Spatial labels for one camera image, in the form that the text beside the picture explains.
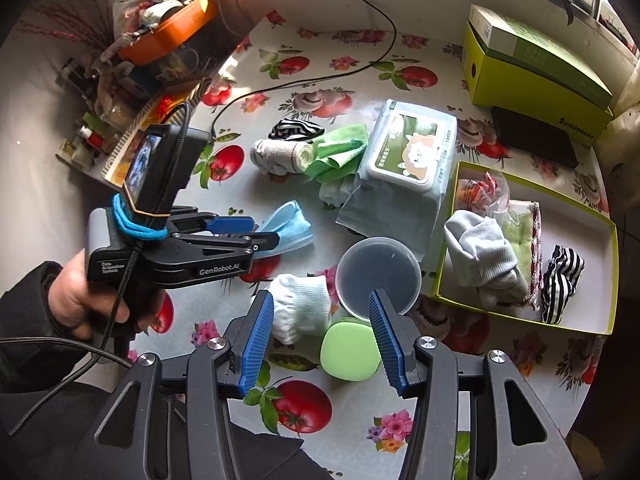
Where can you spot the black smartphone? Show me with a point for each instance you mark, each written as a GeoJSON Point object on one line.
{"type": "Point", "coordinates": [528, 134]}

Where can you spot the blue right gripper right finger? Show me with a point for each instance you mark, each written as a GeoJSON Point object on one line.
{"type": "Point", "coordinates": [386, 324]}

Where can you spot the blue face mask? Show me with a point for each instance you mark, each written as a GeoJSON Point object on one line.
{"type": "Point", "coordinates": [292, 228]}

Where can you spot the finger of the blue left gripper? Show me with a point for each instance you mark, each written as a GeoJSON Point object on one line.
{"type": "Point", "coordinates": [230, 225]}

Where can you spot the floral tablecloth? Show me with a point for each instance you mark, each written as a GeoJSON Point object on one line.
{"type": "Point", "coordinates": [333, 79]}

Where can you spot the green rounded square sponge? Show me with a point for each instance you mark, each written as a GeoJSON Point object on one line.
{"type": "Point", "coordinates": [349, 351]}

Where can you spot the white bandage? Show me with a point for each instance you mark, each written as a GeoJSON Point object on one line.
{"type": "Point", "coordinates": [280, 157]}

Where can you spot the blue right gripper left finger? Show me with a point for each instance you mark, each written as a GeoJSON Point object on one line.
{"type": "Point", "coordinates": [253, 340]}

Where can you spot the green cloth with beaded trim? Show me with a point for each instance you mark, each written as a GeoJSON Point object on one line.
{"type": "Point", "coordinates": [521, 226]}

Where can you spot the white ribbed sock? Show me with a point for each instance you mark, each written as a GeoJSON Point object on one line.
{"type": "Point", "coordinates": [302, 307]}

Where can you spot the grey white sock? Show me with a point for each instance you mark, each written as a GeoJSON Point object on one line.
{"type": "Point", "coordinates": [484, 259]}

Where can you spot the yellow-green shoe box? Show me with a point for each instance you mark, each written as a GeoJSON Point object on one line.
{"type": "Point", "coordinates": [493, 82]}

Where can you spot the green microfibre cloth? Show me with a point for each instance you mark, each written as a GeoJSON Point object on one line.
{"type": "Point", "coordinates": [337, 154]}

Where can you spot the black white striped sock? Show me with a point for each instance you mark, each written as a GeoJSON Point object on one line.
{"type": "Point", "coordinates": [559, 283]}
{"type": "Point", "coordinates": [295, 130]}

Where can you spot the orange plastic basin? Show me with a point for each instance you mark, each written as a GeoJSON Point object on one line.
{"type": "Point", "coordinates": [170, 33]}

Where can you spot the green white carton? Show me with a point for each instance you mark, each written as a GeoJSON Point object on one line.
{"type": "Point", "coordinates": [519, 44]}

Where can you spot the white towel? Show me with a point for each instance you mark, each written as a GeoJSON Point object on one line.
{"type": "Point", "coordinates": [334, 194]}

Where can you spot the plastic bag with red items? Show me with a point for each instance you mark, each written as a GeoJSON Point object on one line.
{"type": "Point", "coordinates": [487, 196]}

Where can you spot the clear round plastic container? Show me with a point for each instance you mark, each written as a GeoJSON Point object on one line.
{"type": "Point", "coordinates": [373, 263]}

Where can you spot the red twig branches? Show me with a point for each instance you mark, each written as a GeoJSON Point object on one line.
{"type": "Point", "coordinates": [64, 21]}

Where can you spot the person's left hand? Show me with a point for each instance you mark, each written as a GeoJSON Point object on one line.
{"type": "Point", "coordinates": [73, 300]}

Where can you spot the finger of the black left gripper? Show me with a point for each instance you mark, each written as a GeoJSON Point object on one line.
{"type": "Point", "coordinates": [260, 241]}

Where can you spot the wet wipes pack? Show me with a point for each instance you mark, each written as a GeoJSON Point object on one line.
{"type": "Point", "coordinates": [408, 144]}

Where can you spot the blue strap band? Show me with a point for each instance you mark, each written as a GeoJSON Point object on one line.
{"type": "Point", "coordinates": [132, 229]}

